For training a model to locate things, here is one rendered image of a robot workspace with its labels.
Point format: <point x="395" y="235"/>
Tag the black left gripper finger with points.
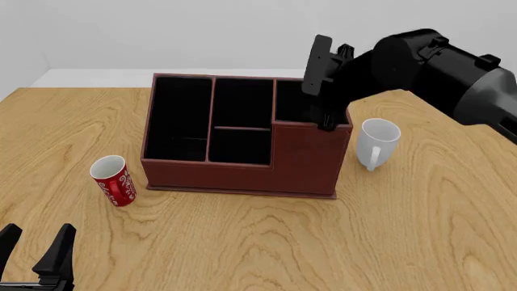
<point x="8" y="242"/>
<point x="58" y="254"/>

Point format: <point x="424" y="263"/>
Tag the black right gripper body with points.
<point x="328" y="121"/>

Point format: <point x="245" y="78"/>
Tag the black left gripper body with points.
<point x="60" y="283"/>

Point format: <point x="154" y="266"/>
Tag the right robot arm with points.
<point x="428" y="69"/>

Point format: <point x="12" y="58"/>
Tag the red-brown desk caddy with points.
<point x="307" y="157"/>

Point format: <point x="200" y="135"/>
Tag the red mug with white print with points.
<point x="126" y="188"/>

